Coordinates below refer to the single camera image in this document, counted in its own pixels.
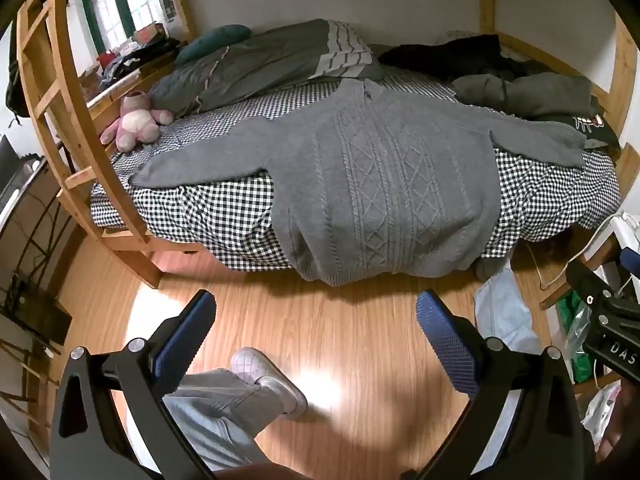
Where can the person's right forearm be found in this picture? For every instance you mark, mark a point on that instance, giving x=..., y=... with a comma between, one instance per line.
x=625, y=415

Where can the wooden stool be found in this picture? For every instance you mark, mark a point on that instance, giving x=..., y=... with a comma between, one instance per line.
x=597, y=257

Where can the black backpack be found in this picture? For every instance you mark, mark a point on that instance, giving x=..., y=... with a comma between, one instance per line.
x=17, y=87

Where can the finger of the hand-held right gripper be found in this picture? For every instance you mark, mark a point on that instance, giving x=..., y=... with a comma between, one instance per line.
x=592, y=287

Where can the clear plastic bag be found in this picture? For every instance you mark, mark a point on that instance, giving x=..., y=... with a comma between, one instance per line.
x=580, y=330

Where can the grey striped pillow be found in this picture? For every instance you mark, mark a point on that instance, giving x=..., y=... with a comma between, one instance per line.
x=320, y=45

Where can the cluttered wooden desk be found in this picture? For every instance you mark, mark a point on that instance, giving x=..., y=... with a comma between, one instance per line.
x=125, y=80

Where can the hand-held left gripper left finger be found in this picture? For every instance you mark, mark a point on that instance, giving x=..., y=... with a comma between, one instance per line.
x=187, y=327

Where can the teal pillow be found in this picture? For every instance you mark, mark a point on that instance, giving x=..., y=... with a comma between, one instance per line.
x=210, y=42

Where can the white shoe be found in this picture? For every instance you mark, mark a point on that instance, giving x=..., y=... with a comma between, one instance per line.
x=270, y=380

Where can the grey quilt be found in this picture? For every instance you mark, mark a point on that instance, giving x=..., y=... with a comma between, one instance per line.
x=235, y=77

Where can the black clothes pile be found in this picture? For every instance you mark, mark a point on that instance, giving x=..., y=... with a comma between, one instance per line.
x=445, y=55

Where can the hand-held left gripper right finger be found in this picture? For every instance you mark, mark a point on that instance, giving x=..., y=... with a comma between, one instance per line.
x=447, y=340

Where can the black white checkered bed sheet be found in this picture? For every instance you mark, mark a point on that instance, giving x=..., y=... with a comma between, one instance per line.
x=225, y=220

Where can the cardboard box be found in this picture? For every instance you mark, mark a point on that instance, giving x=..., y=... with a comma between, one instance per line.
x=148, y=32

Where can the person's leg in jeans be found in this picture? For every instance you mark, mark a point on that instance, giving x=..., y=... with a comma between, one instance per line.
x=210, y=415

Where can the pink plush toy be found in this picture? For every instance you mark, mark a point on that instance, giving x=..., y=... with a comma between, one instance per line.
x=137, y=125

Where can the black monitor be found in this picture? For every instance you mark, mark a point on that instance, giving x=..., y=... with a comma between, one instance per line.
x=10, y=170

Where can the white plastic bag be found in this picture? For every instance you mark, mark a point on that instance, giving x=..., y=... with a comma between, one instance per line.
x=600, y=410

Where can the green plastic bag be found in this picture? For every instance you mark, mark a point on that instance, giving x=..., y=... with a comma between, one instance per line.
x=567, y=310

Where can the light blue cloth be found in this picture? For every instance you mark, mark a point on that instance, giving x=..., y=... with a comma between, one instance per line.
x=505, y=310

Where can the window with green frame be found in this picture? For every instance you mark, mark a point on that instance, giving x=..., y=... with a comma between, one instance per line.
x=145, y=5

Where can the wooden bed frame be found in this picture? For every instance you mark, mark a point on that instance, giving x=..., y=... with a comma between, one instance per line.
x=65, y=60

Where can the dark green printed garment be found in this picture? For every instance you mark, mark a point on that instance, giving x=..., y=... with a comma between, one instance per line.
x=595, y=132

